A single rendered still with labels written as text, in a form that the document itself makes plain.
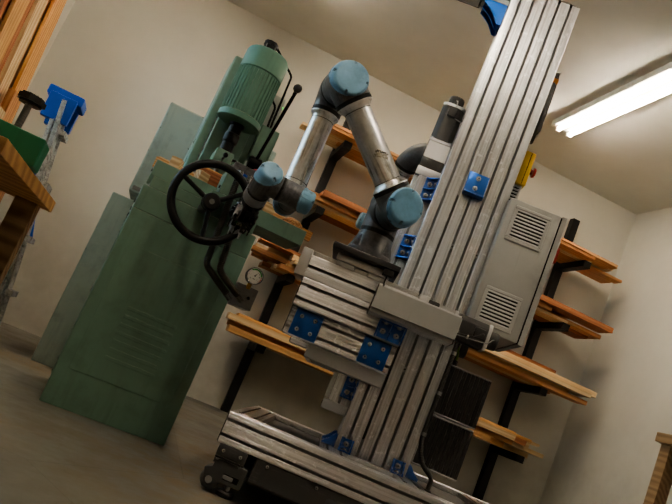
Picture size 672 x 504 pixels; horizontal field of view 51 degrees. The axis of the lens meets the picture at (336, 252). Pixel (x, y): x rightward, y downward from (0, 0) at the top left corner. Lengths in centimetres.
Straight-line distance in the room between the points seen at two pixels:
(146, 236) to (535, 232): 134
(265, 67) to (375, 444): 145
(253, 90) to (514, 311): 127
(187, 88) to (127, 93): 41
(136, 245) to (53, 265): 254
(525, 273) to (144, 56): 357
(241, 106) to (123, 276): 78
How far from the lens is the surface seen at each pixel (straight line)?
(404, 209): 214
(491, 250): 245
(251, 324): 456
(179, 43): 537
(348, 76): 218
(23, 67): 451
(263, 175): 205
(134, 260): 254
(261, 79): 281
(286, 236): 263
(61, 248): 506
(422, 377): 240
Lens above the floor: 38
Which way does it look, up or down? 11 degrees up
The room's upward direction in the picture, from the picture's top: 23 degrees clockwise
